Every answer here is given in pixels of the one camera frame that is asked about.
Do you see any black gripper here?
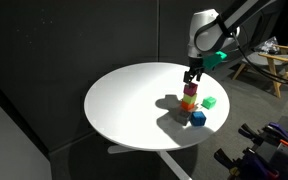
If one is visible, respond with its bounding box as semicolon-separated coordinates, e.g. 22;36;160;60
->
182;55;206;84

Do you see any grey block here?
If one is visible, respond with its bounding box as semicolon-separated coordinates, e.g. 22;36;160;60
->
175;109;192;127

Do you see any pink block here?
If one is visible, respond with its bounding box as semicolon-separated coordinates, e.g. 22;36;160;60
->
183;82;199;97

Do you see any clear plastic bag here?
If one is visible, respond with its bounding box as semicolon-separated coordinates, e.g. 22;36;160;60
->
253;35;282;54

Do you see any white table base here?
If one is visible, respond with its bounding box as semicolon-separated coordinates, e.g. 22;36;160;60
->
107;143;194;180

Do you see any orange block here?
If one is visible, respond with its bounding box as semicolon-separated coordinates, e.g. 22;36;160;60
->
180;100;196;112

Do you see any wooden lounge chair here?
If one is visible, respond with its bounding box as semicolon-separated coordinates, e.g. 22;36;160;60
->
231;43;288;99

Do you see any blue block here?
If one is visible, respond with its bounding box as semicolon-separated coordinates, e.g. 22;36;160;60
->
189;110;207;127

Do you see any green block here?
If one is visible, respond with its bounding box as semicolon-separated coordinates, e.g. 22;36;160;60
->
201;96;218;110

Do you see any purple spring clamp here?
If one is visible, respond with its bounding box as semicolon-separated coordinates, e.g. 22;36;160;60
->
238;121;288;149
213;147;281;180

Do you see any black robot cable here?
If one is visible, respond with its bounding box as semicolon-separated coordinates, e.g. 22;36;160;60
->
229;30;288;87

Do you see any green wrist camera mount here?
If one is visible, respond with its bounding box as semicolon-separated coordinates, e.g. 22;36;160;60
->
202;50;228;72

